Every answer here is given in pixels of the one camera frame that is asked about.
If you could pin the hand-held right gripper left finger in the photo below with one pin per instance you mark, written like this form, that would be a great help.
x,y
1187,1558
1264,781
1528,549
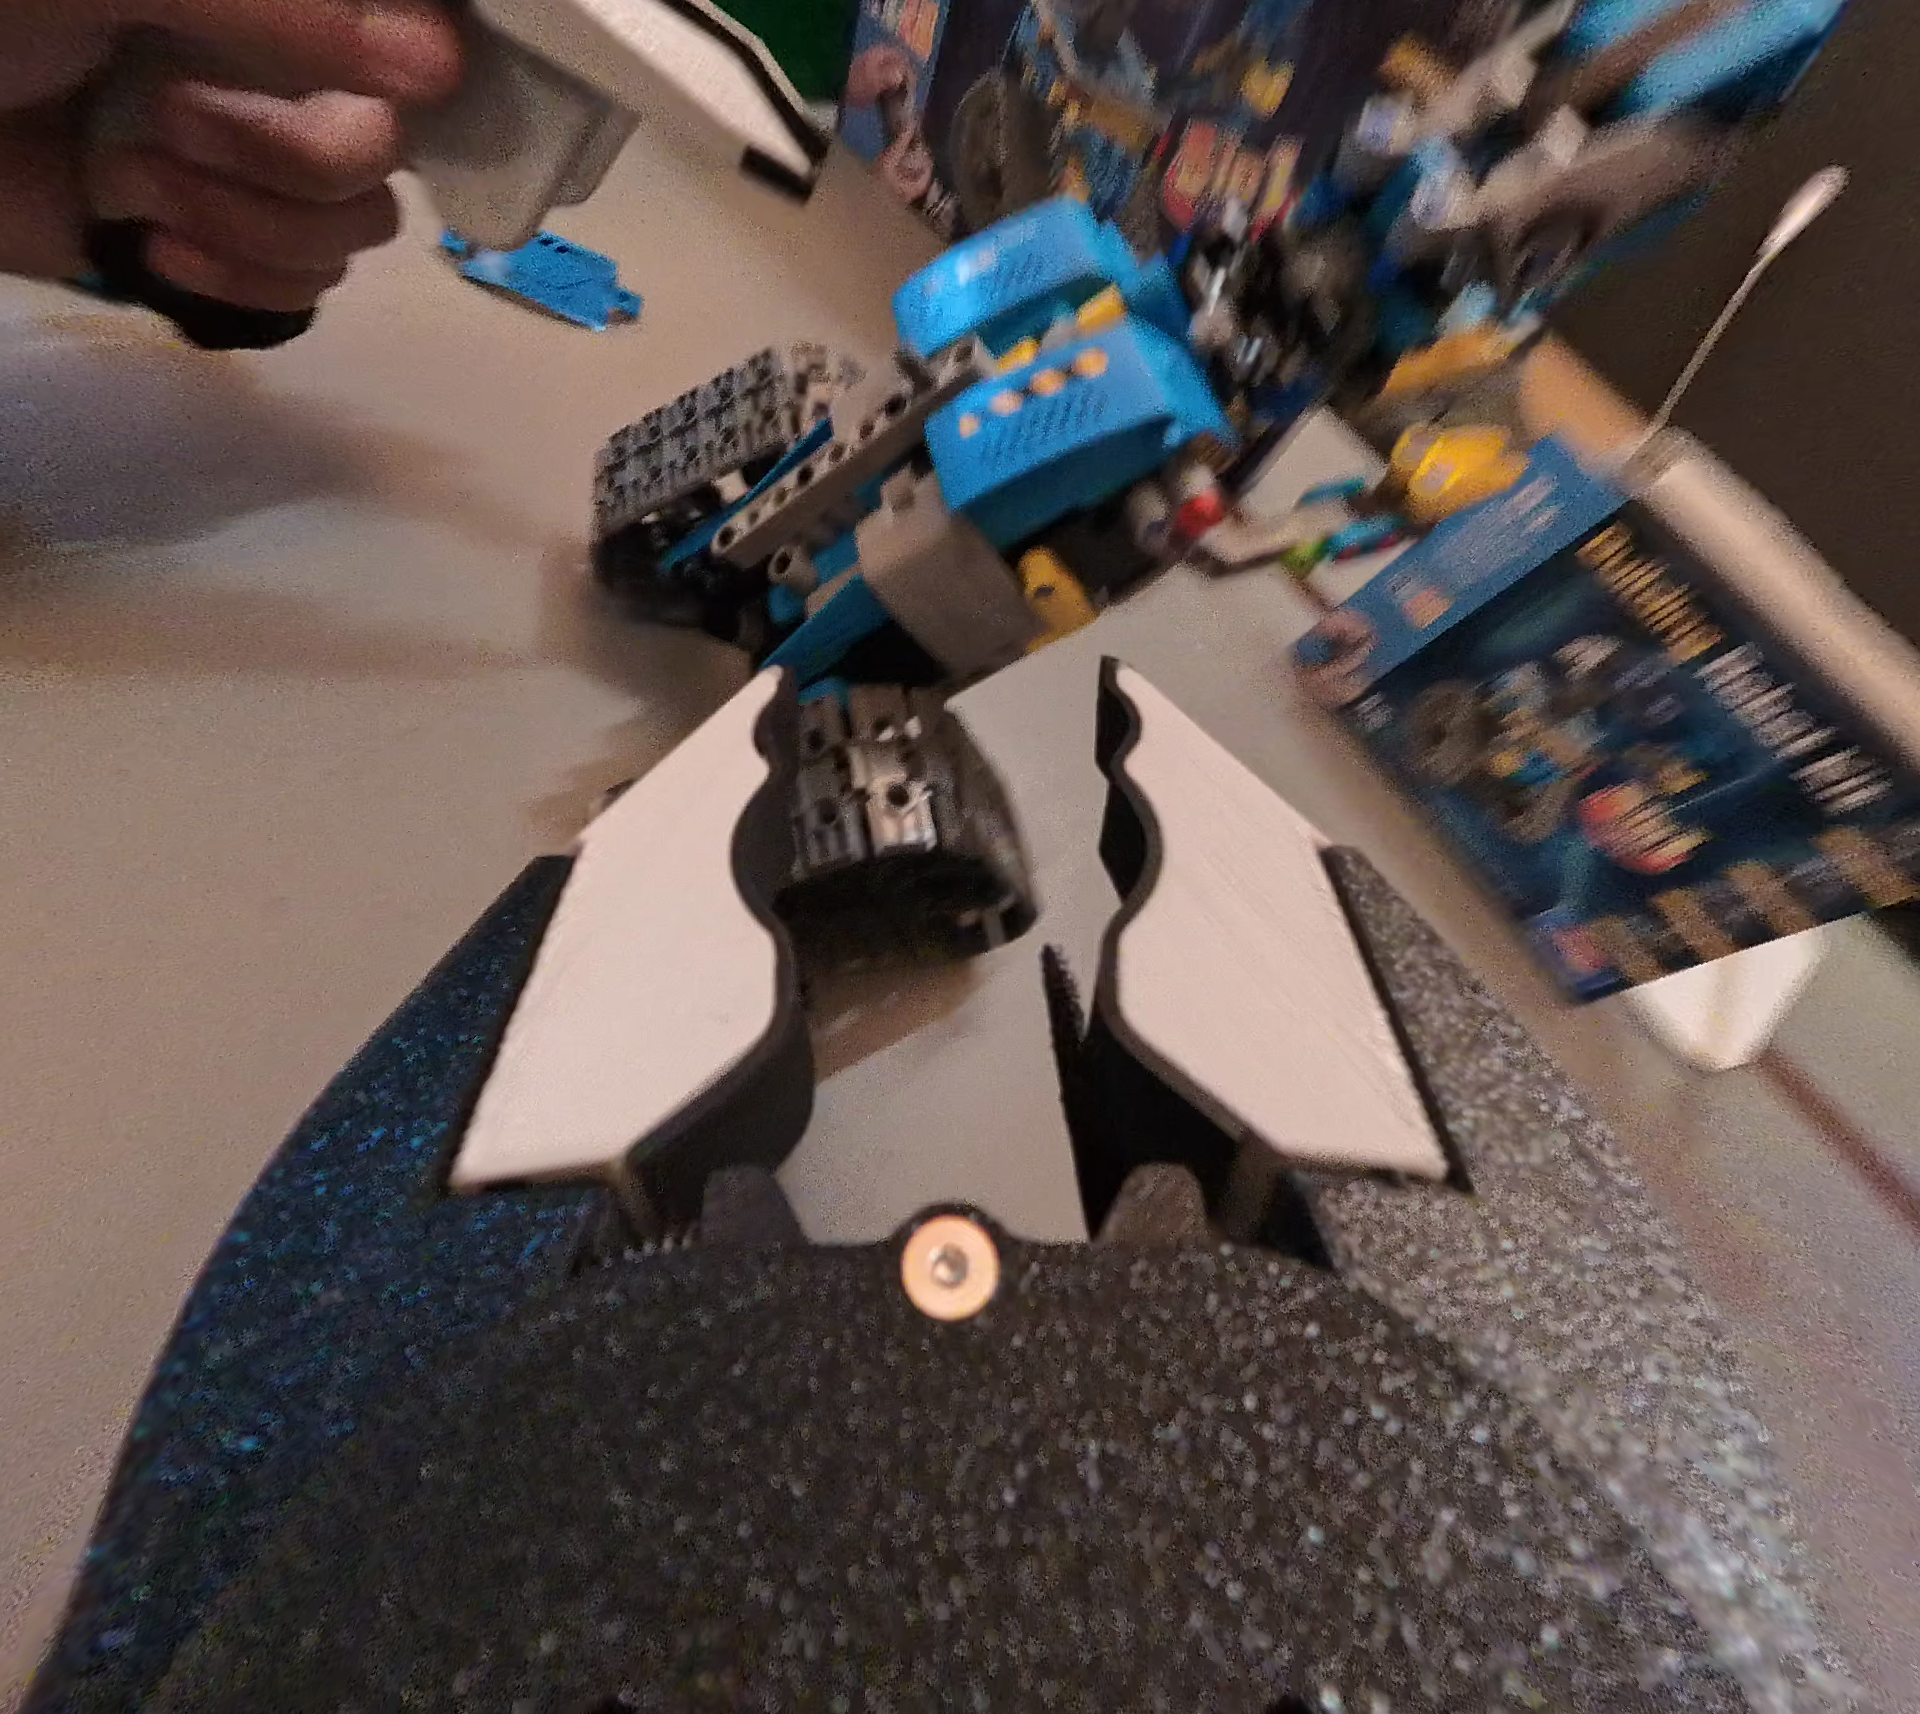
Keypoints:
x,y
631,995

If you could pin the small blue plate piece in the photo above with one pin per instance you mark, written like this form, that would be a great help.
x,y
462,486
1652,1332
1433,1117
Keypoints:
x,y
547,275

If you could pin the blue toy kit booklet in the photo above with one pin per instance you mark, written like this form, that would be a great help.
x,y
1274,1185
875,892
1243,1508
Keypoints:
x,y
1620,725

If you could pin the person's left hand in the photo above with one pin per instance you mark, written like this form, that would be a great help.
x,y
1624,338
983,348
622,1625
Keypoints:
x,y
181,64

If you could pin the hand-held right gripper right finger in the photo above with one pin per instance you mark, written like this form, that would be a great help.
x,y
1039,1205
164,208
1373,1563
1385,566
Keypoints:
x,y
1277,995

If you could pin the white document stand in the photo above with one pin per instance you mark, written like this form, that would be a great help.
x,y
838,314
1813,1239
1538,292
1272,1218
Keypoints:
x,y
1770,995

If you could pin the white gooseneck stalk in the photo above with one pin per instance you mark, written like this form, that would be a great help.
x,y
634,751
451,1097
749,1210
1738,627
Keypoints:
x,y
1816,200

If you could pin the blue tracked toy robot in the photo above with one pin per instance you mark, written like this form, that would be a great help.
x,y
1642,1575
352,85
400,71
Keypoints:
x,y
1067,410

